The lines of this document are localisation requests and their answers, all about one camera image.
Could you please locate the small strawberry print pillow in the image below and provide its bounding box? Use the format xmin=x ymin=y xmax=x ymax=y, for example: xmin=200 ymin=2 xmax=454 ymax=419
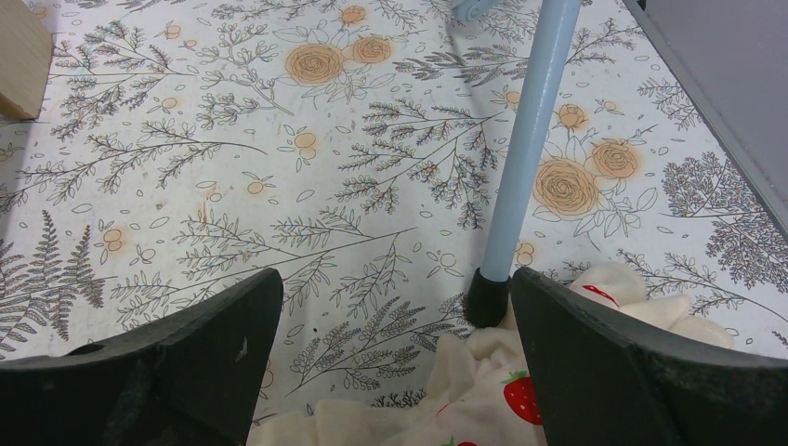
xmin=247 ymin=262 xmax=734 ymax=446

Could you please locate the floral table mat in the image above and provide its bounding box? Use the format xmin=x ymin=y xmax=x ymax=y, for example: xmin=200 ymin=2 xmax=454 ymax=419
xmin=1 ymin=1 xmax=787 ymax=423

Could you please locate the grey tripod stand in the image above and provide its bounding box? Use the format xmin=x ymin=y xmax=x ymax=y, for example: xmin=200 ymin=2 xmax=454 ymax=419
xmin=465 ymin=0 xmax=582 ymax=328

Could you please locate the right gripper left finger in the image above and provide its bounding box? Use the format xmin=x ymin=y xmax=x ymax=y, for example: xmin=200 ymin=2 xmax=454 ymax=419
xmin=1 ymin=269 xmax=283 ymax=445

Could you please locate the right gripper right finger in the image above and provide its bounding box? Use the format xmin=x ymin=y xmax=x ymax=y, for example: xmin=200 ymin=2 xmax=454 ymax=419
xmin=510 ymin=268 xmax=787 ymax=445

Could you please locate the wooden pet bed frame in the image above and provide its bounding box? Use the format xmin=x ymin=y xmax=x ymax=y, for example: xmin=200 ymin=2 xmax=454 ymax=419
xmin=1 ymin=0 xmax=53 ymax=121

